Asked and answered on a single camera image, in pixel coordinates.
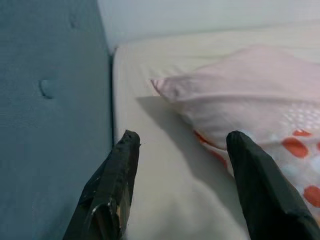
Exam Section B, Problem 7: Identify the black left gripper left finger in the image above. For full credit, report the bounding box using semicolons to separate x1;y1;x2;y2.
62;129;141;240

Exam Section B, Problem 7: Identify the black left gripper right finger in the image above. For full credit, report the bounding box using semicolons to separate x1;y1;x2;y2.
226;130;320;240

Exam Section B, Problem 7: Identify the pink dotted pillow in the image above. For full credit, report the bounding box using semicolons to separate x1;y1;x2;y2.
149;44;320;218

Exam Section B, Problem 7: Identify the cream sheeted mattress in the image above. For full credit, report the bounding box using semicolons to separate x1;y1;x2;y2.
112;19;320;240

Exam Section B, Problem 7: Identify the blue upholstered bed frame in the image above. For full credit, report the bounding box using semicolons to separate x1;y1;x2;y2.
0;0;116;240

